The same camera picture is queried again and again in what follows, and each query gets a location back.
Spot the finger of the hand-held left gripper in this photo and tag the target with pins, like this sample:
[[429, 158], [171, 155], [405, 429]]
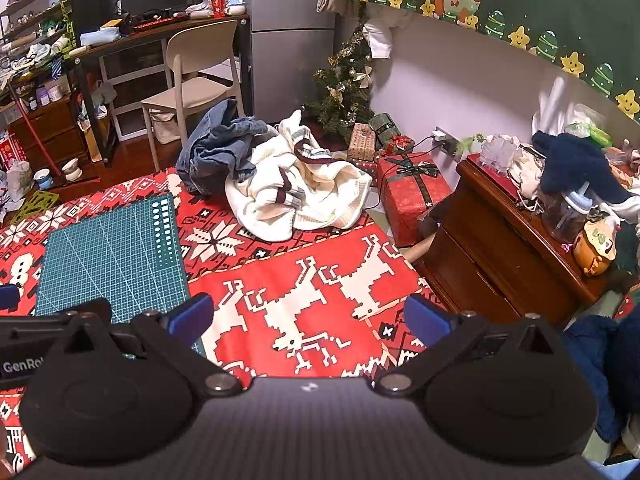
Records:
[[7, 297]]

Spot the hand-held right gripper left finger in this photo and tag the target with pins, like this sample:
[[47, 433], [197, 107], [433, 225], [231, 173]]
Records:
[[192, 317]]

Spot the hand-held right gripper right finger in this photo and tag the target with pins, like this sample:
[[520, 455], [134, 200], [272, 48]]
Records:
[[425, 317]]

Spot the dark blue denim pants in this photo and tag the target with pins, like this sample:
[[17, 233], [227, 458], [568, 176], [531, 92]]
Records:
[[212, 120]]

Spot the green plastic stencil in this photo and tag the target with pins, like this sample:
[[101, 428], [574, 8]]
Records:
[[35, 207]]

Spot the wooden nightstand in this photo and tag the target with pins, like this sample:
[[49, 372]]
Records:
[[490, 240]]

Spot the green cutting mat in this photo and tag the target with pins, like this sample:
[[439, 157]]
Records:
[[110, 255]]

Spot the white plastic bag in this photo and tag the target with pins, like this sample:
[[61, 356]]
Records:
[[17, 180]]

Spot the blue white ceramic pot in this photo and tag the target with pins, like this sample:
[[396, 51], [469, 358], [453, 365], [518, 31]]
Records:
[[43, 180]]

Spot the large red gift box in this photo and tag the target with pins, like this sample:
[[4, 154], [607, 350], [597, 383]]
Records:
[[410, 195]]

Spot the red patterned blanket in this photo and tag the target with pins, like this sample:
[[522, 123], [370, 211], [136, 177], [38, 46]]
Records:
[[320, 240]]

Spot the white ceramic bowl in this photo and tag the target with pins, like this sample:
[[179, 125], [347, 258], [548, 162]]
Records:
[[72, 170]]

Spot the red cardboard box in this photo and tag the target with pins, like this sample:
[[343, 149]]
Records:
[[10, 152]]

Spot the cream knit sweater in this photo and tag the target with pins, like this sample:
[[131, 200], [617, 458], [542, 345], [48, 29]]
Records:
[[320, 195]]

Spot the brown wooden drawer cabinet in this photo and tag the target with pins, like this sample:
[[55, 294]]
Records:
[[50, 130]]

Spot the clear plastic water jug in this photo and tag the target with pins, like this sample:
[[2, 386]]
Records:
[[565, 215]]

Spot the small red gift box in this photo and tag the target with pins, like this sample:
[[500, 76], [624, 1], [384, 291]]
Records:
[[400, 145]]

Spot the orange cat figurine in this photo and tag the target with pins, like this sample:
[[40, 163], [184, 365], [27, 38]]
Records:
[[592, 250]]

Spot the dark blue fleece clothing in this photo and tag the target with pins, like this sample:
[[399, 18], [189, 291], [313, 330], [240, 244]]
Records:
[[600, 375]]

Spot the brown patterned gift box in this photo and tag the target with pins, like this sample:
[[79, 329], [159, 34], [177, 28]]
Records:
[[361, 142]]

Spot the white fabric basket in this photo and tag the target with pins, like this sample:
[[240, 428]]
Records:
[[167, 127]]

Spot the green plaid gift box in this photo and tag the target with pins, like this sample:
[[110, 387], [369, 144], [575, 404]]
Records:
[[385, 127]]

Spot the navy fluffy cloth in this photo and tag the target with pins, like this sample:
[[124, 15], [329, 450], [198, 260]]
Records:
[[575, 160]]

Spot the small Christmas tree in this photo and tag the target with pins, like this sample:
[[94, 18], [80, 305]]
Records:
[[345, 90]]

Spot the white drawer unit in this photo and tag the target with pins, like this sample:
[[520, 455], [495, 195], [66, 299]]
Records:
[[132, 80]]

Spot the beige plastic chair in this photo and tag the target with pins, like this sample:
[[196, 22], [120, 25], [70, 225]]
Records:
[[200, 50]]

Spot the cluttered storage shelf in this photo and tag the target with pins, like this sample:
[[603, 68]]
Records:
[[30, 25]]

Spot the grey refrigerator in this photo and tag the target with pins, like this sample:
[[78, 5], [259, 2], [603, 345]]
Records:
[[285, 60]]

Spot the white hanging cloth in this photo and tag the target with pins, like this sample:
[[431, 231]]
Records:
[[378, 40]]

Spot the dark wooden desk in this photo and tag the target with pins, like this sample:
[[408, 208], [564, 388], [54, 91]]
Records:
[[150, 36]]

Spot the red keyboard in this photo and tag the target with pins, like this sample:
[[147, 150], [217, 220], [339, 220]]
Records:
[[152, 24]]

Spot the black computer tower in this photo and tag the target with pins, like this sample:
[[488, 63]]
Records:
[[92, 5]]

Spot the red paper cup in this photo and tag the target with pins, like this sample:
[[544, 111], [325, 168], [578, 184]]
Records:
[[219, 7]]

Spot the white wall charger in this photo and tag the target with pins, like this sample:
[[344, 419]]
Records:
[[442, 136]]

